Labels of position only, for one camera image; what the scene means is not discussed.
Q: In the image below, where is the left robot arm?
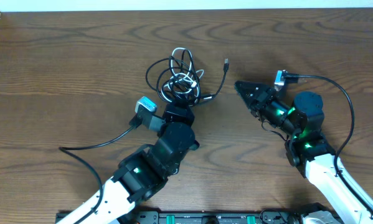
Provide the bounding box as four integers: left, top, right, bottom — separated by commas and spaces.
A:
60, 103, 199, 224

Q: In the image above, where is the black left camera cable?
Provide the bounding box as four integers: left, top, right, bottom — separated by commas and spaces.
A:
59, 124, 136, 224

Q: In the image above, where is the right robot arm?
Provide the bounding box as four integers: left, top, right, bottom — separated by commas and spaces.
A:
234, 81, 373, 223

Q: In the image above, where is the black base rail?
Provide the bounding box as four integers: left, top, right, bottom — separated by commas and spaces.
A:
55, 202, 342, 224

